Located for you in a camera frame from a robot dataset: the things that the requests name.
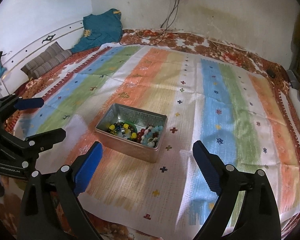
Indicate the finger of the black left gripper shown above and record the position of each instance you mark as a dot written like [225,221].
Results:
[14,102]
[46,140]

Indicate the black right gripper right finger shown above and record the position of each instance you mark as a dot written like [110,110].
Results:
[258,217]

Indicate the white headboard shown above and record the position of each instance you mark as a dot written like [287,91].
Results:
[66,36]

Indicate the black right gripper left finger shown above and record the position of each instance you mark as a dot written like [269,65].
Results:
[38,216]

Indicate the striped colourful mat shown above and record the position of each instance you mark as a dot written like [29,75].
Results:
[177,119]

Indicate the silver metal tin box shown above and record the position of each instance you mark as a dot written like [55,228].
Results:
[144,144]

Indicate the green jade bangle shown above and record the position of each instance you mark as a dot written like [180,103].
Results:
[123,126]

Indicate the striped grey pillow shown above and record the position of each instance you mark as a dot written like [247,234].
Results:
[46,61]

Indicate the teal cloth garment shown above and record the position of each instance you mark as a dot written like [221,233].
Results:
[100,29]

